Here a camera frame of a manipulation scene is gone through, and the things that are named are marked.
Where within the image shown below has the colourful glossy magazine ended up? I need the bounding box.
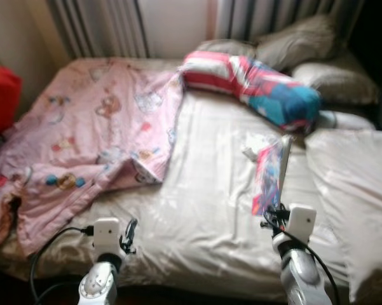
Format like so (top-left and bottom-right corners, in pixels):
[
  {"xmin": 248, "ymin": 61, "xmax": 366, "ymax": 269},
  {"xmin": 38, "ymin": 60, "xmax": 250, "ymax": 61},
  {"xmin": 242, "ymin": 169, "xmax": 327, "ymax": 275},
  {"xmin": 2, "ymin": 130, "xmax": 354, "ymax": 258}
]
[{"xmin": 251, "ymin": 135, "xmax": 294, "ymax": 215}]

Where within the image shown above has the beige satin duvet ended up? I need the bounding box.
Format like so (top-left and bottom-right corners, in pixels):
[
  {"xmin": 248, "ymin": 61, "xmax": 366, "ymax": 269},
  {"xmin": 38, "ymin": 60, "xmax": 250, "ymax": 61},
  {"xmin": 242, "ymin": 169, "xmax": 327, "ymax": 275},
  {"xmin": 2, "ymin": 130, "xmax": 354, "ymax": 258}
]
[{"xmin": 304, "ymin": 129, "xmax": 382, "ymax": 304}]

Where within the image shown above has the pink cartoon print blanket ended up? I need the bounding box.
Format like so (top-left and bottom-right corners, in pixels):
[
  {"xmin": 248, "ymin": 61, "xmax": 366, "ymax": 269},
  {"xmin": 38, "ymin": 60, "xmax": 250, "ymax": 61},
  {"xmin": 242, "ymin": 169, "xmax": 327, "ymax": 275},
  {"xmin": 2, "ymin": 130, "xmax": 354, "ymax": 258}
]
[{"xmin": 0, "ymin": 57, "xmax": 185, "ymax": 255}]

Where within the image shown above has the white rolled pillow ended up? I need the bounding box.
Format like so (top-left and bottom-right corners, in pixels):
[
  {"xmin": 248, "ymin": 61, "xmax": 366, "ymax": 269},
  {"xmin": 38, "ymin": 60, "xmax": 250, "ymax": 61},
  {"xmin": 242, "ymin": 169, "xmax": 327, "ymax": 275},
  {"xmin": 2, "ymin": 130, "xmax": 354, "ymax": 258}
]
[{"xmin": 317, "ymin": 110, "xmax": 377, "ymax": 132}]

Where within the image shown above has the red white blue bolster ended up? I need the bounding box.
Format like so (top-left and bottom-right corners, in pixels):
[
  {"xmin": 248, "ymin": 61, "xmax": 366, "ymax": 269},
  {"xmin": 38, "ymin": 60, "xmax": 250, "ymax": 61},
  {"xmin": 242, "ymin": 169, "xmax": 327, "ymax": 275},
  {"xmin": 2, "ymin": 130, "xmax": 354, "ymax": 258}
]
[{"xmin": 180, "ymin": 51, "xmax": 323, "ymax": 133}]

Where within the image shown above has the red fabric sofa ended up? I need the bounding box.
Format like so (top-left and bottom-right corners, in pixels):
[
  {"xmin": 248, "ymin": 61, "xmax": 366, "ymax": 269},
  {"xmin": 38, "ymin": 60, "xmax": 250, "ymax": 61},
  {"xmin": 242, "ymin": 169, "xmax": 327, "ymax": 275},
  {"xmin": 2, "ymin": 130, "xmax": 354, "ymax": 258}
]
[{"xmin": 0, "ymin": 65, "xmax": 24, "ymax": 142}]

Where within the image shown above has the grey pleated curtain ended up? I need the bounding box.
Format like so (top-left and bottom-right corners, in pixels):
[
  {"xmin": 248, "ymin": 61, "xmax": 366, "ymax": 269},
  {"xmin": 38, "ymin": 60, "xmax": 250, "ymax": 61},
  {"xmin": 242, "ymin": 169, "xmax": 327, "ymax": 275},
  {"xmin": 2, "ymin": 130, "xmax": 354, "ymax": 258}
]
[
  {"xmin": 215, "ymin": 0, "xmax": 366, "ymax": 46},
  {"xmin": 46, "ymin": 0, "xmax": 148, "ymax": 60}
]

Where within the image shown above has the pink sheer curtain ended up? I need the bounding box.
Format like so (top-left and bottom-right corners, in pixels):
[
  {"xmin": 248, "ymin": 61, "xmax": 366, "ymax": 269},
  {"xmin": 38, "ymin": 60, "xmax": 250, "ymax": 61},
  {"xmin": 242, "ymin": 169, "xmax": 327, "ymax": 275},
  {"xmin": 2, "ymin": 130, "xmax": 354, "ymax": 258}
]
[{"xmin": 205, "ymin": 0, "xmax": 219, "ymax": 42}]

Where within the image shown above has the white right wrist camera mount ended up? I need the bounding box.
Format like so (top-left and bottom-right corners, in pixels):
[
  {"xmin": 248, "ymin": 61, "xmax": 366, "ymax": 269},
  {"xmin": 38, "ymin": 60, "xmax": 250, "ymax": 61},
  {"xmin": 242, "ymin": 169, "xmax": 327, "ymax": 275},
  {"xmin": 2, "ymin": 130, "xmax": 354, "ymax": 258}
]
[{"xmin": 286, "ymin": 204, "xmax": 318, "ymax": 240}]

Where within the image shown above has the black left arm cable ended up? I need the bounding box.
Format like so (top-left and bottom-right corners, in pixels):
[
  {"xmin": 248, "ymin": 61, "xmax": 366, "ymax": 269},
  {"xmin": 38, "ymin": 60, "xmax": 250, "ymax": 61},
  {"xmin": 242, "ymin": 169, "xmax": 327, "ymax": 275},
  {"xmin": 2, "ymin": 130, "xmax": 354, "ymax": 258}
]
[{"xmin": 29, "ymin": 224, "xmax": 96, "ymax": 304}]

